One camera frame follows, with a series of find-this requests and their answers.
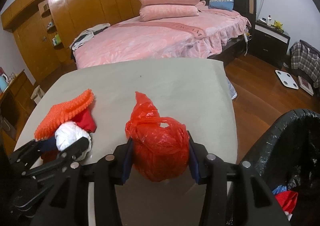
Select white bathroom scale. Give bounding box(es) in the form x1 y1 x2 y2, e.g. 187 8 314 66
275 70 299 90

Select clothes pile on bed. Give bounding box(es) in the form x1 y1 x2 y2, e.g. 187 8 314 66
69 23 111 62

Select pink bed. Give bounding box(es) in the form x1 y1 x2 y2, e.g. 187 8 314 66
73 7 251 69

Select black trash bin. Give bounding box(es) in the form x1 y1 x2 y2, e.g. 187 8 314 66
243 109 319 225

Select orange knitted cloth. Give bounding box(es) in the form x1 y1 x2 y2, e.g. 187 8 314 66
34 89 94 141

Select white small stool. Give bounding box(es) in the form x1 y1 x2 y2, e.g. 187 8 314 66
30 85 45 104

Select wooden wardrobe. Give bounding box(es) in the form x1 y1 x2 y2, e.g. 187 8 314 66
1 0 140 83

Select yellow plush toy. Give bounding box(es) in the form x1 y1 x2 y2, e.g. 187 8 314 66
272 20 284 32

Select lower pink pillow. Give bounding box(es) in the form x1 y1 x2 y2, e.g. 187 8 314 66
139 4 199 22

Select red plastic bag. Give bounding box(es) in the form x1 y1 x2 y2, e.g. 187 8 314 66
125 92 190 182

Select plaid shirt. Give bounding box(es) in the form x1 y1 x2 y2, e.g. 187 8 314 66
289 40 319 88

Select white plastic bag ball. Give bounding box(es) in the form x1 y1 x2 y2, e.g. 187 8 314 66
54 121 92 161

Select blue electric kettle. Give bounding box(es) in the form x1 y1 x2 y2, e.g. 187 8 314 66
0 73 9 92

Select white lotion bottle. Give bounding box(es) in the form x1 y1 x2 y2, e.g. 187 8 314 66
267 15 272 27

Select black nightstand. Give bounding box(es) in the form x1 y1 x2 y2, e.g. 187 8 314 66
248 21 290 69

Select wooden side cabinet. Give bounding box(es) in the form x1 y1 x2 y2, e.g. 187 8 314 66
1 71 36 155

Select red knit gloves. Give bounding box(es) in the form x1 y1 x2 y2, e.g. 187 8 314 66
41 108 97 163

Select pink framed scale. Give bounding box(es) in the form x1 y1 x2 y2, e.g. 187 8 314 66
298 76 314 96

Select blue cushion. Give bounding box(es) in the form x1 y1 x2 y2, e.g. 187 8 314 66
208 0 234 11

